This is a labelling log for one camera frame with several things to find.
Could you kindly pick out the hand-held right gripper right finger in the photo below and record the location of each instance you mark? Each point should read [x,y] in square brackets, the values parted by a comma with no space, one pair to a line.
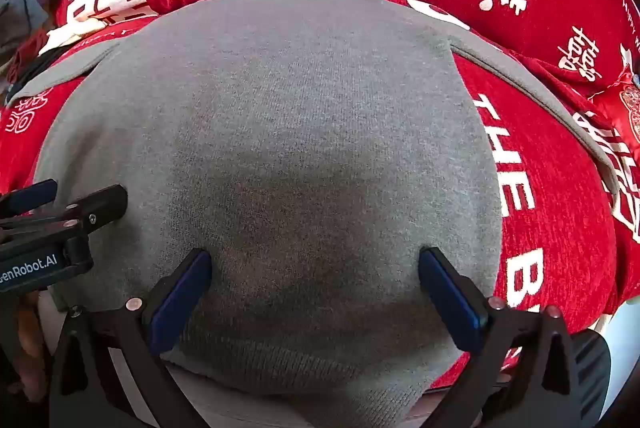
[450,303]

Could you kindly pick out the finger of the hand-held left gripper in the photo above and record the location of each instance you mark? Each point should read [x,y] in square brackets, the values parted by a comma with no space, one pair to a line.
[30,197]
[100,205]

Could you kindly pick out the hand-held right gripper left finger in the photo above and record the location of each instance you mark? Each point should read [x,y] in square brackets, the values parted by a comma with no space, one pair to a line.
[182,303]

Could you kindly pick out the grey knit sweater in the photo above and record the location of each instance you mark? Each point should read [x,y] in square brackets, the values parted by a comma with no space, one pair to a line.
[300,133]

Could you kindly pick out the person's left hand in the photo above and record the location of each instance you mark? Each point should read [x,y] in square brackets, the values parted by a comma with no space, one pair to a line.
[30,343]

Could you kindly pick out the beige leather sofa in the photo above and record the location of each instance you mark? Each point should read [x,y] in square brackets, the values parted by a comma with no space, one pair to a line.
[240,408]

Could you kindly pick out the red printed sofa seat cover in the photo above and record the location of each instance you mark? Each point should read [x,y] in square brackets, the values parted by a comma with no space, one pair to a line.
[550,233]

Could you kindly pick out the black garment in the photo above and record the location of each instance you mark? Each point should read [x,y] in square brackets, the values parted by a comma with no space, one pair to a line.
[35,69]

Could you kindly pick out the dark red garment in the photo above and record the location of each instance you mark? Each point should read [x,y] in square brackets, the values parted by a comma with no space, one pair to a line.
[25,50]

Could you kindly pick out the white cloth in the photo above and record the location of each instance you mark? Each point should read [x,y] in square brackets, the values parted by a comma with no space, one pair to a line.
[70,33]

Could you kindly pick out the grey-blue garment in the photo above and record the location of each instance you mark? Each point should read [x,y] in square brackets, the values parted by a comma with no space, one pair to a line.
[17,3]

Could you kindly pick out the red embroidered satin pillow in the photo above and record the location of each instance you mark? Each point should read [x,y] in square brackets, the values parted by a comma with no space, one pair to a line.
[625,100]

